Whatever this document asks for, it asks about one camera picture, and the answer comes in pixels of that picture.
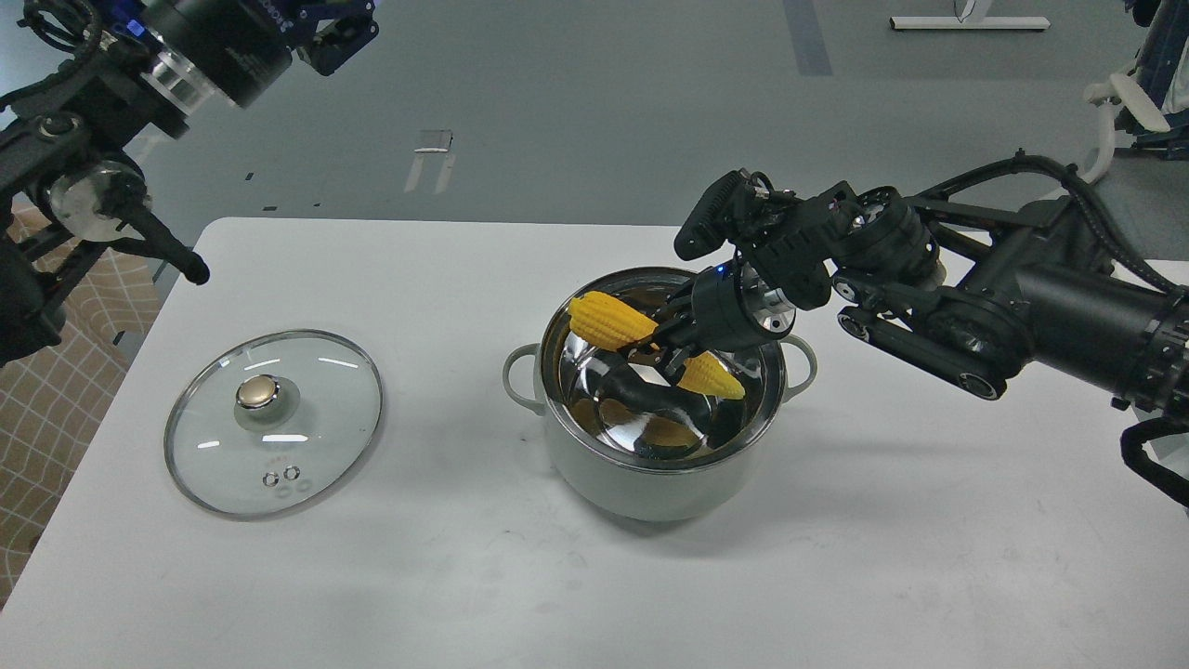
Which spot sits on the glass pot lid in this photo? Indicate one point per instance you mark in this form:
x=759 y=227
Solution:
x=274 y=424

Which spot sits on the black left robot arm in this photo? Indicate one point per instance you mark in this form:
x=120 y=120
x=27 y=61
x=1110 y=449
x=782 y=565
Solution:
x=130 y=65

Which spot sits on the yellow corn cob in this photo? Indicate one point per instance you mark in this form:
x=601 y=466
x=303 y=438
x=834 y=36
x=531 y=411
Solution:
x=608 y=323

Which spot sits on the white desk base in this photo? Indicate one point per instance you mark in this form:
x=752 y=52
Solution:
x=972 y=16

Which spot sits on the beige checkered cloth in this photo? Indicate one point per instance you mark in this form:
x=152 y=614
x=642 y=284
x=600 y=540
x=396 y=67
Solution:
x=53 y=402

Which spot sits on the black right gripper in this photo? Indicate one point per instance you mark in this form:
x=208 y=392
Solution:
x=727 y=307

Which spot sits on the grey steel cooking pot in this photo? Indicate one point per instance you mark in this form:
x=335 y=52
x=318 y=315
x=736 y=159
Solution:
x=634 y=445

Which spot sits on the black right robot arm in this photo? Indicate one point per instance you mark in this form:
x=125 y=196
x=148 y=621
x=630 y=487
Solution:
x=969 y=280

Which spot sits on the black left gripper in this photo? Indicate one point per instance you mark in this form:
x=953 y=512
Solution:
x=243 y=47

